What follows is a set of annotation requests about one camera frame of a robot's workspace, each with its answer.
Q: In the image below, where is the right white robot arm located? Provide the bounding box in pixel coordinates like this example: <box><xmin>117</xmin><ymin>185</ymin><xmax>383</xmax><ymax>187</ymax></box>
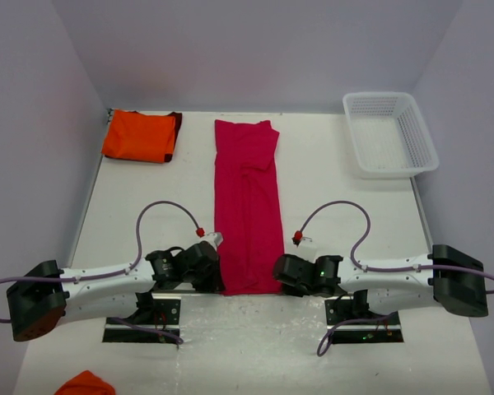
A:
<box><xmin>273</xmin><ymin>244</ymin><xmax>488</xmax><ymax>323</ymax></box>

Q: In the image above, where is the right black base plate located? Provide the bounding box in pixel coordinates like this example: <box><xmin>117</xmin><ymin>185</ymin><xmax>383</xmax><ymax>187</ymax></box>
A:
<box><xmin>324</xmin><ymin>295</ymin><xmax>404</xmax><ymax>345</ymax></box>

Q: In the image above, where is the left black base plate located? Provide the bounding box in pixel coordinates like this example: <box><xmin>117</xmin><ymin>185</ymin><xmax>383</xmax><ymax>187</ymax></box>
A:
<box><xmin>102</xmin><ymin>294</ymin><xmax>181</xmax><ymax>346</ymax></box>

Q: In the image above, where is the orange cloth at bottom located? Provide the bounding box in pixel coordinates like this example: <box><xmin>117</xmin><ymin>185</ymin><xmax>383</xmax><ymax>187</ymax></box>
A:
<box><xmin>54</xmin><ymin>370</ymin><xmax>116</xmax><ymax>395</ymax></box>

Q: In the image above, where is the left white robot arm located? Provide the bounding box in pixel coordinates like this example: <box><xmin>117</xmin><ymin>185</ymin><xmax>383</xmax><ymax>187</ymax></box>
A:
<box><xmin>7</xmin><ymin>234</ymin><xmax>224</xmax><ymax>342</ymax></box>

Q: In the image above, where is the white plastic basket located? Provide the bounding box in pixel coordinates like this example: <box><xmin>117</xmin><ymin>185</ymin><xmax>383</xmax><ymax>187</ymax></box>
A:
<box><xmin>343</xmin><ymin>92</ymin><xmax>439</xmax><ymax>179</ymax></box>

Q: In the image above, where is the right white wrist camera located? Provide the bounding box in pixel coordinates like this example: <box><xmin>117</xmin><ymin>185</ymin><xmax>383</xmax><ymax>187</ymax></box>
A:
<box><xmin>296</xmin><ymin>237</ymin><xmax>318</xmax><ymax>263</ymax></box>

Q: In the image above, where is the folded orange t shirt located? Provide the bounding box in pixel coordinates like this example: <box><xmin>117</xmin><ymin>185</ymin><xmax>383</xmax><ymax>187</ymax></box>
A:
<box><xmin>101</xmin><ymin>109</ymin><xmax>183</xmax><ymax>164</ymax></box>

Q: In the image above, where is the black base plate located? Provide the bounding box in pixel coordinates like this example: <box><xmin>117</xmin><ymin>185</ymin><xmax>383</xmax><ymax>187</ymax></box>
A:
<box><xmin>324</xmin><ymin>295</ymin><xmax>404</xmax><ymax>345</ymax></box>
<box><xmin>102</xmin><ymin>294</ymin><xmax>181</xmax><ymax>346</ymax></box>

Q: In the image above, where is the pink t shirt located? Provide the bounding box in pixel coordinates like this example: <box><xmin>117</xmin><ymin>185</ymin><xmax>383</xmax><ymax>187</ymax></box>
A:
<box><xmin>214</xmin><ymin>119</ymin><xmax>284</xmax><ymax>295</ymax></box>

